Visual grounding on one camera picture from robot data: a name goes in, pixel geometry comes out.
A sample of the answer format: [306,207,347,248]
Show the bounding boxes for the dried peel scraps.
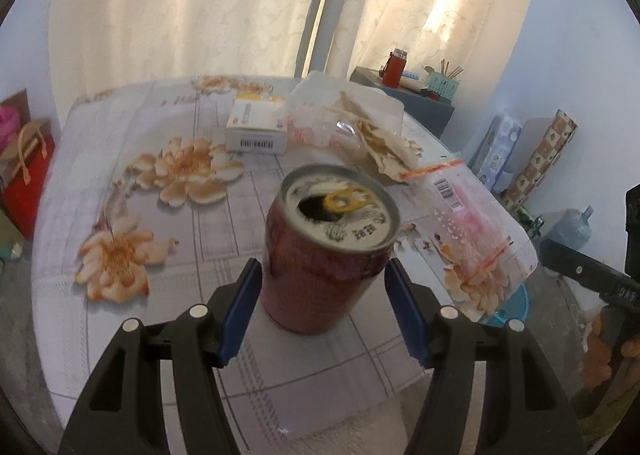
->
[330,91,422,182]

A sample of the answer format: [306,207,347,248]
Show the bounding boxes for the white yellow medicine box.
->
[224,92,288,155]

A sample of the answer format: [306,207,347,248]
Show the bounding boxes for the right cream curtain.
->
[324,0,544,86]

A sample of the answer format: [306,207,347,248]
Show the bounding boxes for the grey cabinet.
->
[349,66,454,139]

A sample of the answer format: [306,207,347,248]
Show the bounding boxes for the cardboard box pink contents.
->
[0,89,30,151]

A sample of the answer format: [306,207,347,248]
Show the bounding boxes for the patterned wrapping paper roll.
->
[500,110,578,212]

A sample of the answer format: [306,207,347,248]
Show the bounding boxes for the red gift bag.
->
[1,118,55,239]

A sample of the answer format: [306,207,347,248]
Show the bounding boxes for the blue mesh trash bin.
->
[485,284,530,327]

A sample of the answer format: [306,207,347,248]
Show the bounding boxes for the cream curtain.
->
[46,0,334,124]
[324,0,544,86]

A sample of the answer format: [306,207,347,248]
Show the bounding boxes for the teal utensil basket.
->
[424,59,463,101]

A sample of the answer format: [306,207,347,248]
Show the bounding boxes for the red thermos bottle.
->
[382,48,407,88]

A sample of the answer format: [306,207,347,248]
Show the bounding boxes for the clear plastic food container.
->
[284,72,405,148]

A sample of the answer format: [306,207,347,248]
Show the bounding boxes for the left cream curtain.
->
[46,0,334,124]

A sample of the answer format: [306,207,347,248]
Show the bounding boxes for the right hand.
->
[582,314,640,392]

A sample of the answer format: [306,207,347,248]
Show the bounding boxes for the green glass bottle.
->
[515,206,544,238]

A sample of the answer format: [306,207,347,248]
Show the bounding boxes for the clear zip bag red stripe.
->
[400,160,538,290]

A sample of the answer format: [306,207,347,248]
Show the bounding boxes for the red drink can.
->
[262,164,401,335]

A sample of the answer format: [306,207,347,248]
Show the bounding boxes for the large water jug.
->
[544,206,593,250]

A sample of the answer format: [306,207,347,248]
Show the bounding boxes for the floral tablecloth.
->
[30,74,540,441]

